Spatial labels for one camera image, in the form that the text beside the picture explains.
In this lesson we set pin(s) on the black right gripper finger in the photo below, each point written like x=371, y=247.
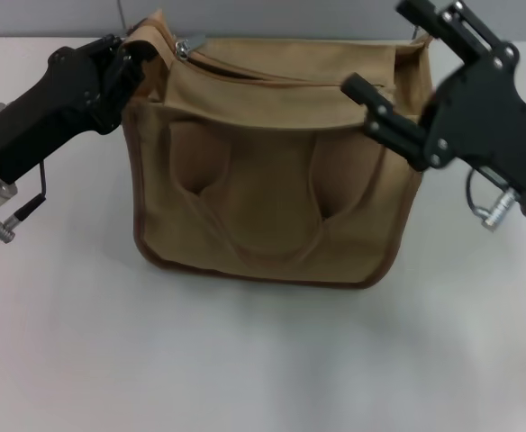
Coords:
x=393, y=126
x=456, y=27

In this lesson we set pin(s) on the silver metal zipper pull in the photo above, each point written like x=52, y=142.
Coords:
x=183, y=48

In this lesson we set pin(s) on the khaki canvas food bag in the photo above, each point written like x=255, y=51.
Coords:
x=267, y=202

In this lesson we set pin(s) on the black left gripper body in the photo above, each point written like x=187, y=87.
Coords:
x=42, y=117

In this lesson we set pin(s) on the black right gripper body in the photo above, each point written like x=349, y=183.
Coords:
x=492, y=121

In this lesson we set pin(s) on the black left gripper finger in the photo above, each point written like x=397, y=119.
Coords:
x=119, y=90
x=107, y=49

